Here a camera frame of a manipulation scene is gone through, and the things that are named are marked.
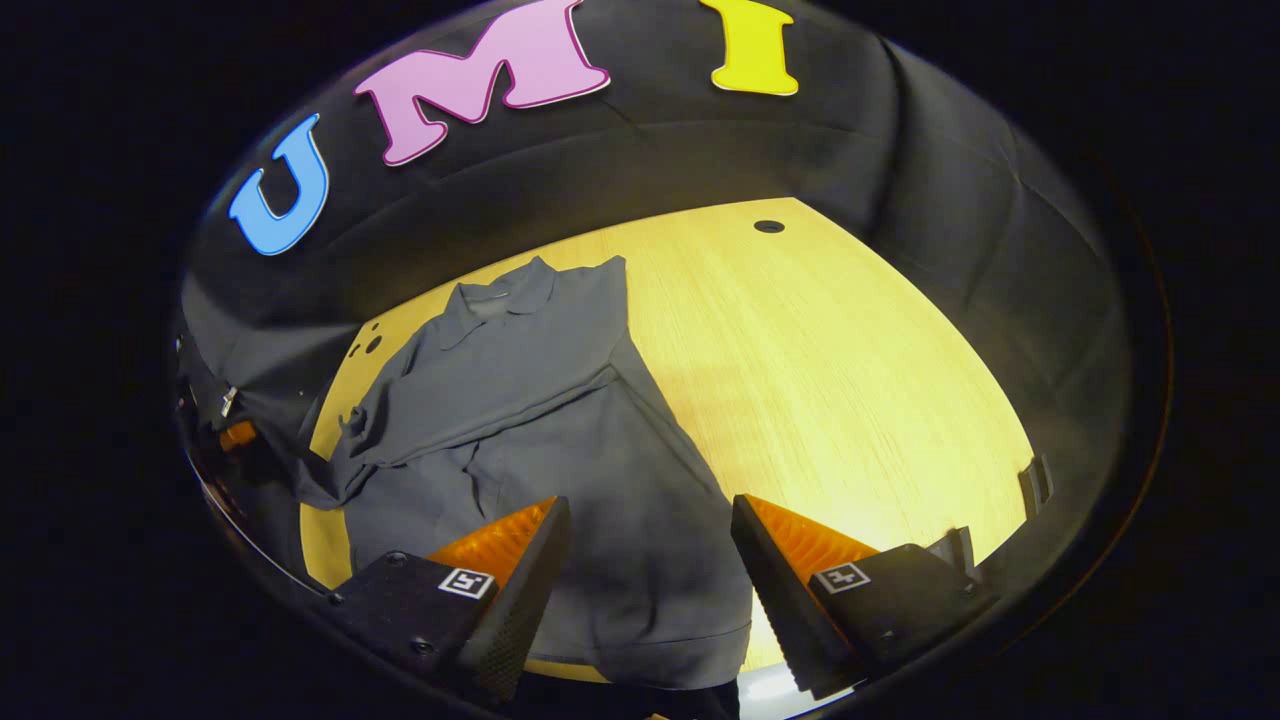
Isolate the grey polo shirt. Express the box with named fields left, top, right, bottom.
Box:
left=295, top=255, right=756, bottom=691

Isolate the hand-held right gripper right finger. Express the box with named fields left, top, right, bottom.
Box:
left=730, top=492, right=1001, bottom=701

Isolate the black table edge bracket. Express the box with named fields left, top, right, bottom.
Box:
left=1017, top=454, right=1055, bottom=520
left=928, top=526, right=978, bottom=578

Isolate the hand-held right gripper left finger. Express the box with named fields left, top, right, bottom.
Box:
left=328, top=496, right=573, bottom=707

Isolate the black backdrop cloth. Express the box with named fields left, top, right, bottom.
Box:
left=175, top=0, right=1136, bottom=561

